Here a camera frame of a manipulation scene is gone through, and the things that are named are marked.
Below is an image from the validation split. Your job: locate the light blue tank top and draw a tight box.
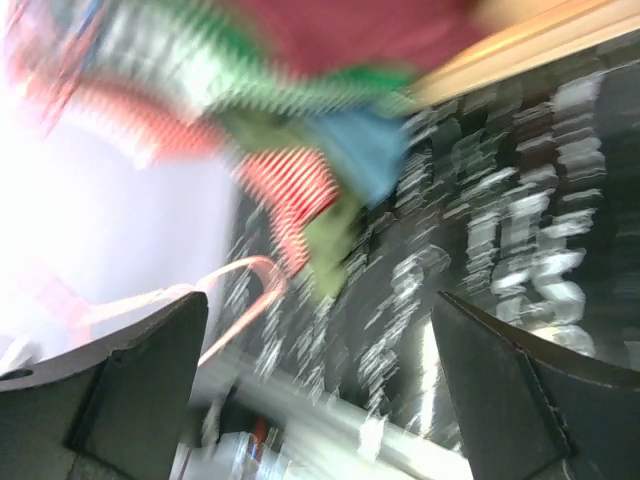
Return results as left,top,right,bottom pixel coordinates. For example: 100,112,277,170
305,107,410,209

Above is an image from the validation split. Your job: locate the maroon tank top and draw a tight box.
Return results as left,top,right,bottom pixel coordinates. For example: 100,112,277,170
240,0,487,75

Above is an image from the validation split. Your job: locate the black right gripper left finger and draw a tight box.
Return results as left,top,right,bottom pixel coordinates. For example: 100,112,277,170
1,293,208,480

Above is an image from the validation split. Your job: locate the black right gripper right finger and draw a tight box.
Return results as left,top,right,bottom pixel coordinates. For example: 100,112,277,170
435,292,639,480

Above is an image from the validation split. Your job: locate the red white striped tank top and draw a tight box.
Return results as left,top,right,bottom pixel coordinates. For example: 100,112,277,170
7,61,339,276

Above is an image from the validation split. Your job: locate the wooden clothes rack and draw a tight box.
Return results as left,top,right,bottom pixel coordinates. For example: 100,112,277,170
413,0,639,106

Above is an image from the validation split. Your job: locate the olive green tank top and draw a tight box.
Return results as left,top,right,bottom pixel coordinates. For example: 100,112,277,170
221,109,362,301

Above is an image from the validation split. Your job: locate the green white striped tank top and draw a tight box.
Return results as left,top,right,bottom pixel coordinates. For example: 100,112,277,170
91,1,412,118

